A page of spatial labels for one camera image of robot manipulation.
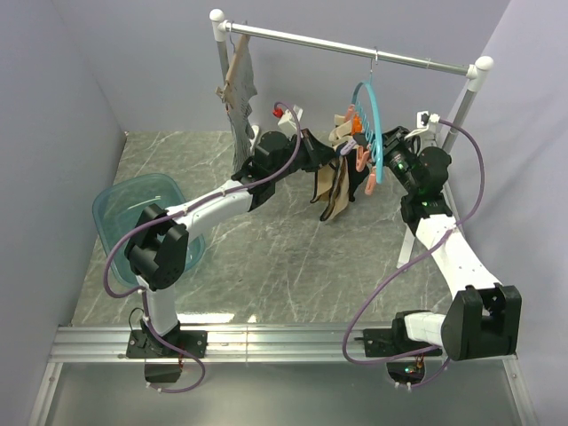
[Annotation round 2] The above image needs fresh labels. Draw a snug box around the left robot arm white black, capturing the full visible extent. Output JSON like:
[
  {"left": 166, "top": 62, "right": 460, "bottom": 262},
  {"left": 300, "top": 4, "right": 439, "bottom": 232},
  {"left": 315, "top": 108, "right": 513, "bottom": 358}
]
[{"left": 124, "top": 130, "right": 337, "bottom": 357}]

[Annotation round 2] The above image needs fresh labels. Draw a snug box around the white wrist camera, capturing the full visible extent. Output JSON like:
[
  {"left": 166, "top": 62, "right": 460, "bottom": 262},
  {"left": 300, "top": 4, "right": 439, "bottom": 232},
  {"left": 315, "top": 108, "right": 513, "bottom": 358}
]
[
  {"left": 416, "top": 111, "right": 440, "bottom": 138},
  {"left": 272, "top": 104, "right": 304, "bottom": 138}
]

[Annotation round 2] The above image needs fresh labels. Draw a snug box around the silver white clothes rack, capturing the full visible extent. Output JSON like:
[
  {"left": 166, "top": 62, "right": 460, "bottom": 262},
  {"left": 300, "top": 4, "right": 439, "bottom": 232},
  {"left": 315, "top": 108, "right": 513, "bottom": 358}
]
[{"left": 209, "top": 9, "right": 494, "bottom": 266}]

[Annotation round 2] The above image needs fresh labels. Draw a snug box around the wooden clothes hanger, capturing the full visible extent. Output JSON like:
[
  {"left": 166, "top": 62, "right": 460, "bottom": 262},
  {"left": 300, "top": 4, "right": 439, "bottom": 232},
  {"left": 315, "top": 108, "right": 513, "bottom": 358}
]
[{"left": 216, "top": 35, "right": 249, "bottom": 109}]

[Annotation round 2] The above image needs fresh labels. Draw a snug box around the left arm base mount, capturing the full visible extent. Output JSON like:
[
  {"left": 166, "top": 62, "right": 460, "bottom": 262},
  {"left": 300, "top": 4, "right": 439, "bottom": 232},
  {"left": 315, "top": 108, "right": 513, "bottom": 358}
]
[{"left": 125, "top": 324, "right": 208, "bottom": 385}]

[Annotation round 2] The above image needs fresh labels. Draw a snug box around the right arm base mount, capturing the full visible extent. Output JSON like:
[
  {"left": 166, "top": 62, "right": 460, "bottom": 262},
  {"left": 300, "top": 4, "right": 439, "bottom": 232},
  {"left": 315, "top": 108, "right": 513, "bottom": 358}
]
[{"left": 355, "top": 328, "right": 427, "bottom": 386}]

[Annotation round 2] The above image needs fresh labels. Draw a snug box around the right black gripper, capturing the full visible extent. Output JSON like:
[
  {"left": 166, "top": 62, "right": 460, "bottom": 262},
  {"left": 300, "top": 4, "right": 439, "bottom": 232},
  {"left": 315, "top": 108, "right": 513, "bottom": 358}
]
[{"left": 353, "top": 127, "right": 419, "bottom": 195}]

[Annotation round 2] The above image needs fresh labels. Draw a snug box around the black underwear beige waistband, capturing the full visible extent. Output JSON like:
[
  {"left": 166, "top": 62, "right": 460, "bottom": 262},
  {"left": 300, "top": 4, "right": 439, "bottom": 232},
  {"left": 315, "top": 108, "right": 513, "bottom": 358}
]
[{"left": 328, "top": 114, "right": 370, "bottom": 202}]

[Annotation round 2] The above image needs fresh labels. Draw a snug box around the purple clothespin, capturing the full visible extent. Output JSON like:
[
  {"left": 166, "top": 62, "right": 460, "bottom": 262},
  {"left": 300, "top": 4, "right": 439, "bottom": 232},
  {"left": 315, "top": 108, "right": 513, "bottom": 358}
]
[{"left": 339, "top": 138, "right": 359, "bottom": 156}]

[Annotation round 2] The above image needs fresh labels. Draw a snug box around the teal plastic basin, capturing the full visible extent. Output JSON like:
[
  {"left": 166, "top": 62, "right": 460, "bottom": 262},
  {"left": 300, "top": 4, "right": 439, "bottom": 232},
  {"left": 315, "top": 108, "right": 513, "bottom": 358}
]
[{"left": 92, "top": 173, "right": 206, "bottom": 288}]

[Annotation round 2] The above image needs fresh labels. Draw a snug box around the orange clothespin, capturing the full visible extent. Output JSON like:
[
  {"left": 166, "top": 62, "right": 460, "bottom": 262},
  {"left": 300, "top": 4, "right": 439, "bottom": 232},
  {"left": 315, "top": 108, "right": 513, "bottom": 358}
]
[{"left": 351, "top": 114, "right": 363, "bottom": 135}]

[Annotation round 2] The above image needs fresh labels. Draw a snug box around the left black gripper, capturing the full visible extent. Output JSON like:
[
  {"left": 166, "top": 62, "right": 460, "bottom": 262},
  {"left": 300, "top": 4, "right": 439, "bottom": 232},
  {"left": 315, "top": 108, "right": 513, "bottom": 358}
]
[{"left": 272, "top": 130, "right": 341, "bottom": 184}]

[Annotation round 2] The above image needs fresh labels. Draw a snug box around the aluminium mounting rail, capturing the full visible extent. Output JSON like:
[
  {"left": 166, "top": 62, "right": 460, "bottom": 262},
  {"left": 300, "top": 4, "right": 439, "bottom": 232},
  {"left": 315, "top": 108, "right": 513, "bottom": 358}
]
[{"left": 29, "top": 323, "right": 537, "bottom": 425}]

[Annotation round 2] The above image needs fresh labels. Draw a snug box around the beige underwear blue trim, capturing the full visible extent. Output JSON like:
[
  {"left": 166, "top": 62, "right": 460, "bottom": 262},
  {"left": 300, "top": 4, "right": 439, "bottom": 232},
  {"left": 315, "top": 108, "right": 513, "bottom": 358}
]
[{"left": 310, "top": 157, "right": 350, "bottom": 222}]

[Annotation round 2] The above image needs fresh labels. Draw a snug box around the salmon clothespin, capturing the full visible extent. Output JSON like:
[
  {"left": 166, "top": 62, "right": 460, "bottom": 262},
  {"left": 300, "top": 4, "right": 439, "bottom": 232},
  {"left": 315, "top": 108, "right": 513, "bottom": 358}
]
[
  {"left": 345, "top": 104, "right": 355, "bottom": 121},
  {"left": 355, "top": 146, "right": 370, "bottom": 173}
]

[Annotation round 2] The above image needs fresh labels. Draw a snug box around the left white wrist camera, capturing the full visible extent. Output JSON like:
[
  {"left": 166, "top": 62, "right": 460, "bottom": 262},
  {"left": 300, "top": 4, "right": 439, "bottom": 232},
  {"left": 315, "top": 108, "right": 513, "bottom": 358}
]
[{"left": 272, "top": 104, "right": 304, "bottom": 138}]

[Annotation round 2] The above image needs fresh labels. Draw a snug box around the salmon clothespin end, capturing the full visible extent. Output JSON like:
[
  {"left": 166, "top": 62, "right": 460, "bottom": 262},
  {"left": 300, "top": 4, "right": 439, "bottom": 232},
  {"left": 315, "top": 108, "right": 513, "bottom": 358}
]
[{"left": 365, "top": 168, "right": 377, "bottom": 196}]

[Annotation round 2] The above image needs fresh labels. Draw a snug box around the grey striped garment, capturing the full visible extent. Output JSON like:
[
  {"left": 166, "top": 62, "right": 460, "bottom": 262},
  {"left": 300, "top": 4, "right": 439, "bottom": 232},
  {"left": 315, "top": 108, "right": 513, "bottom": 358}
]
[{"left": 225, "top": 39, "right": 259, "bottom": 170}]

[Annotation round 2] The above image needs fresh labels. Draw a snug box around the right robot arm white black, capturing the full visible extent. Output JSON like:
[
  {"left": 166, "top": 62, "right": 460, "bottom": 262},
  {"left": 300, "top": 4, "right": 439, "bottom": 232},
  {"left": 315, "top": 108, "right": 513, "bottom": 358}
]
[{"left": 383, "top": 127, "right": 522, "bottom": 360}]

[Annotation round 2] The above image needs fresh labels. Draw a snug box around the teal clip hanger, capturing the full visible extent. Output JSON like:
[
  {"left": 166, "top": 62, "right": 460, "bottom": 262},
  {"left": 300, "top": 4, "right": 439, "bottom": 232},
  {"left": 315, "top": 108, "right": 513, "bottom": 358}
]
[{"left": 351, "top": 47, "right": 383, "bottom": 184}]

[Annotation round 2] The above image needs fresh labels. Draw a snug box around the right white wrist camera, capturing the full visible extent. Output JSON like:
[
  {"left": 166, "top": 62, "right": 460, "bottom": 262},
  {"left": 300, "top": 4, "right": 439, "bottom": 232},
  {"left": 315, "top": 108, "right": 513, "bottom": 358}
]
[{"left": 416, "top": 111, "right": 440, "bottom": 138}]

